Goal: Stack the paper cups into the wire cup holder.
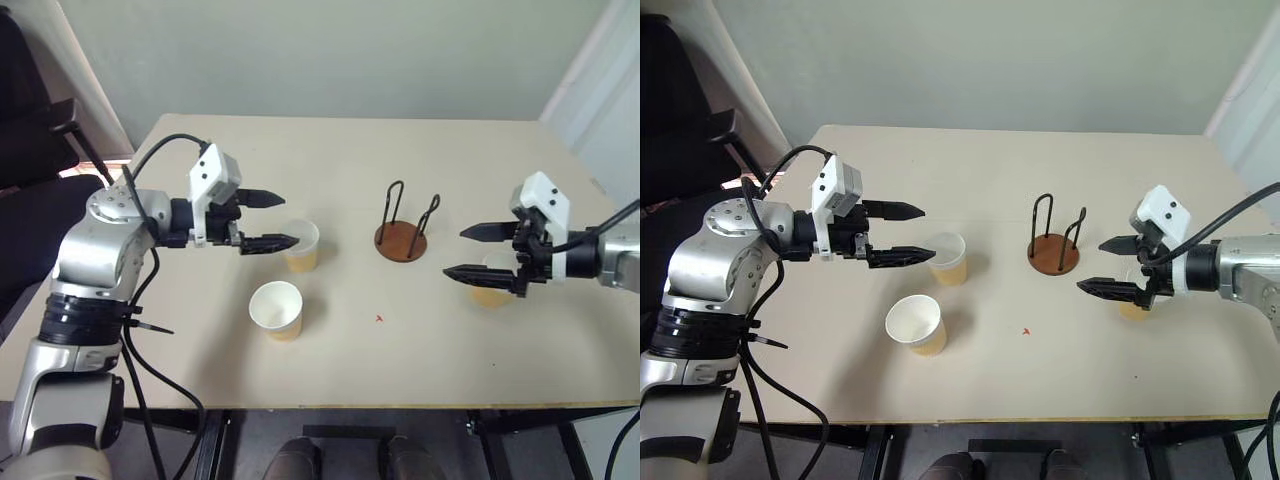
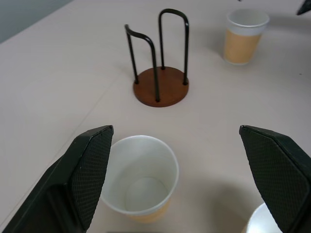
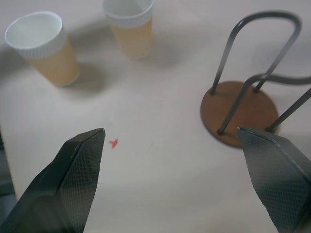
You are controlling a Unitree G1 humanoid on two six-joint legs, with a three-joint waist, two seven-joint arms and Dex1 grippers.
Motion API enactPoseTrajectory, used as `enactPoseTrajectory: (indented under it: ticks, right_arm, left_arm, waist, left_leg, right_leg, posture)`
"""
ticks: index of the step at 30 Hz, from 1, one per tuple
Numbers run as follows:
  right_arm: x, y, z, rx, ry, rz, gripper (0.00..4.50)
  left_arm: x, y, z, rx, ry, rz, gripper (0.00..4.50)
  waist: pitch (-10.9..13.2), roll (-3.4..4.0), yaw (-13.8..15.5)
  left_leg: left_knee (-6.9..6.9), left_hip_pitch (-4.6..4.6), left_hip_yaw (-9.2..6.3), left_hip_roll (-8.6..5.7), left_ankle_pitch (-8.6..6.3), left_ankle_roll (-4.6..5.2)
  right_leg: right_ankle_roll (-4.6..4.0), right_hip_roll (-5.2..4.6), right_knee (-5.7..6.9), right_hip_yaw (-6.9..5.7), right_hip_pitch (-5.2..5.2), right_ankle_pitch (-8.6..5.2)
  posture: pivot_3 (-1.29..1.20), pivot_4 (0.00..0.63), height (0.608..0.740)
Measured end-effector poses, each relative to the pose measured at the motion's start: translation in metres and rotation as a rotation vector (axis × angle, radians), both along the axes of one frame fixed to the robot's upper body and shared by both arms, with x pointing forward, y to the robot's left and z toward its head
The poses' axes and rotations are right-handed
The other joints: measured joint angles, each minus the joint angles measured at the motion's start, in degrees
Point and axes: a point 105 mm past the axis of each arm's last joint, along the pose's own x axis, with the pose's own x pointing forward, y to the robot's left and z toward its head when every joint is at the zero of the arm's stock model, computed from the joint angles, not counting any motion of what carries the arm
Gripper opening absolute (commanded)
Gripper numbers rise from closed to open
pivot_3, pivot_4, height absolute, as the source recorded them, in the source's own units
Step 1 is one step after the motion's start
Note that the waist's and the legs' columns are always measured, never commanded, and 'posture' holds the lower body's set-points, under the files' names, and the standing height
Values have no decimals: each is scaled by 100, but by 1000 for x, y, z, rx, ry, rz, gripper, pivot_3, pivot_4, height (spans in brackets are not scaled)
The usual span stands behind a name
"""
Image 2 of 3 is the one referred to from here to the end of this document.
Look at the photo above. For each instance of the black pointed left gripper right finger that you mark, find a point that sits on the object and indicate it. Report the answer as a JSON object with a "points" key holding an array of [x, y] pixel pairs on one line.
{"points": [[305, 8]]}

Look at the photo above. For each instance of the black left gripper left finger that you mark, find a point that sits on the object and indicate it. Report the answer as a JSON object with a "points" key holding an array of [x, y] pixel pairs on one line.
{"points": [[73, 179]]}

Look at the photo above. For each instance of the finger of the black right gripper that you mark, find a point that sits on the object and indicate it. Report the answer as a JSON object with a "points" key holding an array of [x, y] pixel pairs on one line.
{"points": [[277, 174]]}

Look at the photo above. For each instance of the orange and white paper cup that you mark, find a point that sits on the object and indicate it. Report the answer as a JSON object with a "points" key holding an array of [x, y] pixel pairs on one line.
{"points": [[261, 221], [141, 179], [243, 38]]}

